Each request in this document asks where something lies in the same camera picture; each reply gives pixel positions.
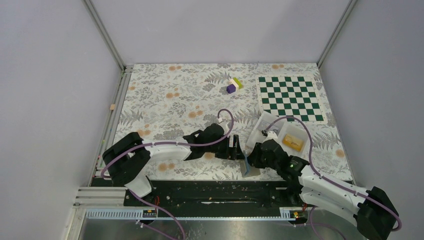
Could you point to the right aluminium frame post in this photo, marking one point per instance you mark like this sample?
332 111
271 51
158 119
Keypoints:
337 30

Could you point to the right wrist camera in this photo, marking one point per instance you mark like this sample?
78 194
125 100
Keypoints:
269 134

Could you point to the white pink block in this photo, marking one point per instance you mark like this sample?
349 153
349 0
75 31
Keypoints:
232 82

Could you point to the green block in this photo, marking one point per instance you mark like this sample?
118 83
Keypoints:
238 82

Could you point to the grey card holder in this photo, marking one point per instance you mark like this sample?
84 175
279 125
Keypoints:
253 171

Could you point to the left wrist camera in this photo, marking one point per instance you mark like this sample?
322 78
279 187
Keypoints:
224 124

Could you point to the aluminium frame post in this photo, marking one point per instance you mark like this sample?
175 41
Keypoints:
93 13
337 30

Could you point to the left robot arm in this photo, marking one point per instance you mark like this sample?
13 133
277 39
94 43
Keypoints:
125 160

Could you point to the left aluminium frame post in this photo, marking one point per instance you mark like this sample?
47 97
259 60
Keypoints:
93 13

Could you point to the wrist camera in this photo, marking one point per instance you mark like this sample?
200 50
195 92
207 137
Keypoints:
269 134
224 124

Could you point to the purple block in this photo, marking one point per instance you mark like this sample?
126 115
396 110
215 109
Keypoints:
231 89

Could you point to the translucent plastic bin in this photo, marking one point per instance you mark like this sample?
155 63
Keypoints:
281 128

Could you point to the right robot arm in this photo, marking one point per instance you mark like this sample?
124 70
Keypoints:
369 210

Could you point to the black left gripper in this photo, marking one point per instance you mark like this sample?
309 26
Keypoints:
232 153

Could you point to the floral table mat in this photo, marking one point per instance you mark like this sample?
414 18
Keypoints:
167 101

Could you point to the green white chessboard mat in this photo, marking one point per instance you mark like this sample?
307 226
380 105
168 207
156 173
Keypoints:
291 95

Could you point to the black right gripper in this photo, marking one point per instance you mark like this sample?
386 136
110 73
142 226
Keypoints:
253 158

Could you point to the orange card in bin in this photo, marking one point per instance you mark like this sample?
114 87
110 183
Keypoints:
293 142

